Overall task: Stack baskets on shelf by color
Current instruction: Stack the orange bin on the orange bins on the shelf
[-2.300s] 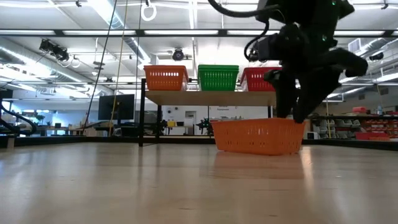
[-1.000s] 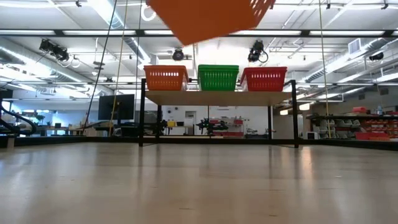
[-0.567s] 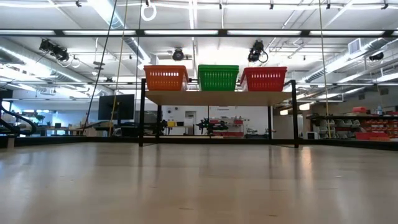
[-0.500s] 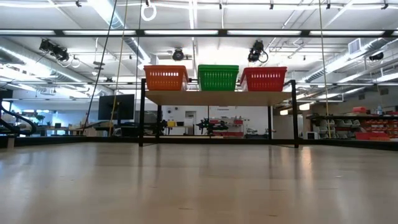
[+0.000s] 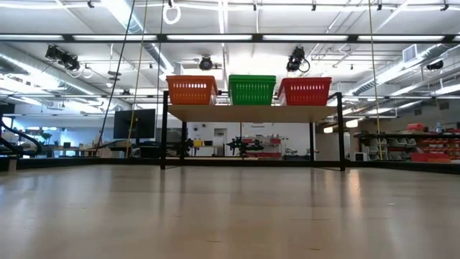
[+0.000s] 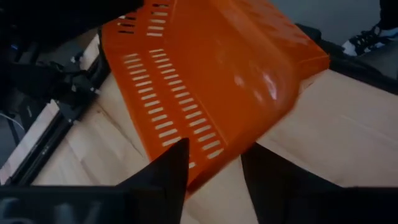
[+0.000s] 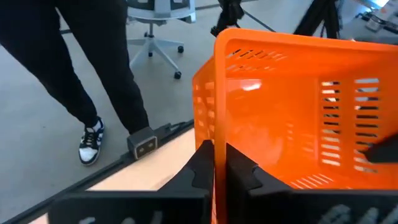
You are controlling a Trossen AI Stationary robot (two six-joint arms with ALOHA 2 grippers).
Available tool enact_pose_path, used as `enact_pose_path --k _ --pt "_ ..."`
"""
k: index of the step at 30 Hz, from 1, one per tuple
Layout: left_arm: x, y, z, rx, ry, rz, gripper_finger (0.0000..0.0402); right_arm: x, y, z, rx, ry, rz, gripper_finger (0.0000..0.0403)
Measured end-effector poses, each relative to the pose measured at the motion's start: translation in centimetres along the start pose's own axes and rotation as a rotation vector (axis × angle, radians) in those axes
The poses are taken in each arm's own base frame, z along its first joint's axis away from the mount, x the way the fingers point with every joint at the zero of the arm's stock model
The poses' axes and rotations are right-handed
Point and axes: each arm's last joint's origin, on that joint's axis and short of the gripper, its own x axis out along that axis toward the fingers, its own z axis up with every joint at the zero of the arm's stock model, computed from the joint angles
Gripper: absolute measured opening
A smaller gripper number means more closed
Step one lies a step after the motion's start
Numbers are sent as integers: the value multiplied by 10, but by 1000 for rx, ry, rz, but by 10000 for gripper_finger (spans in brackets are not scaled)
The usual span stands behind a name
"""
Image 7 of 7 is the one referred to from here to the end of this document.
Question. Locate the person's shoe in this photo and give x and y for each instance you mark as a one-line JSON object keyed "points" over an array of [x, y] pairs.
{"points": [[90, 146]]}

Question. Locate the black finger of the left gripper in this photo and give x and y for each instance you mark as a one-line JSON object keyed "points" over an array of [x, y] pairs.
{"points": [[385, 152]]}

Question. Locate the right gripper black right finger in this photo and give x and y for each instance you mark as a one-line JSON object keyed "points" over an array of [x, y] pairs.
{"points": [[264, 205]]}

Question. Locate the person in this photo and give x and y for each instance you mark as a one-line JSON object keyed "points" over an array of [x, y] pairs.
{"points": [[109, 62]]}

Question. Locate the orange plastic basket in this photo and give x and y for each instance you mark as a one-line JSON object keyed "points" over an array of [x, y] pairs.
{"points": [[280, 109]]}

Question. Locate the grey depth camera box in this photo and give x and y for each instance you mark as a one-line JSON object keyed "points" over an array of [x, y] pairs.
{"points": [[141, 144]]}

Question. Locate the white office chair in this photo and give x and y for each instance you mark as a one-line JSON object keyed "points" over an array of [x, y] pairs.
{"points": [[161, 11]]}

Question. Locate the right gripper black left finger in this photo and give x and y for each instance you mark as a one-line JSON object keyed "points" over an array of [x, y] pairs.
{"points": [[186, 199]]}

